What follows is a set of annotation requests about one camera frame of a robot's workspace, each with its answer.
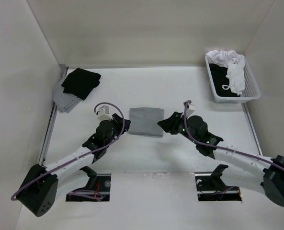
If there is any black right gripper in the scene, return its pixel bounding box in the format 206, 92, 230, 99
158, 111, 199, 144

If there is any grey tank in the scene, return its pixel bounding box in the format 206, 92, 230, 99
128, 107, 164, 138
52, 77, 82, 113

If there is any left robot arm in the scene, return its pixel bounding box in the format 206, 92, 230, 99
14, 114, 131, 217

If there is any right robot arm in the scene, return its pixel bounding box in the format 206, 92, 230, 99
157, 112, 284, 207

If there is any folded grey tank top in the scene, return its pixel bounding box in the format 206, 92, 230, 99
52, 77, 82, 113

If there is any folded black tank top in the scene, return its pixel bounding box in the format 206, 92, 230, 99
61, 68, 101, 100

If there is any black tank top in basket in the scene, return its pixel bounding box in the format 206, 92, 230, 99
209, 63, 239, 97

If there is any white tank top in basket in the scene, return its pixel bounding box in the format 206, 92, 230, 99
206, 50, 245, 96

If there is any white plastic laundry basket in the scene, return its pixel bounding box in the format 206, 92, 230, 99
205, 54, 261, 104

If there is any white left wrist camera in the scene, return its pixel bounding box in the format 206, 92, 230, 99
96, 105, 112, 121

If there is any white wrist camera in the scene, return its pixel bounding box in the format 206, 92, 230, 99
183, 100, 195, 116
96, 105, 112, 121

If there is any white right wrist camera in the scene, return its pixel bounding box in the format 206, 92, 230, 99
183, 100, 195, 116

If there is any left metal table rail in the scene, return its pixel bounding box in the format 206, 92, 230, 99
36, 64, 69, 173

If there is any metal table rail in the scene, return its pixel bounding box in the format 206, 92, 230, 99
241, 103, 263, 156
36, 64, 69, 173

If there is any right metal table rail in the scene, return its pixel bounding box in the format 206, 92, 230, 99
241, 103, 263, 156

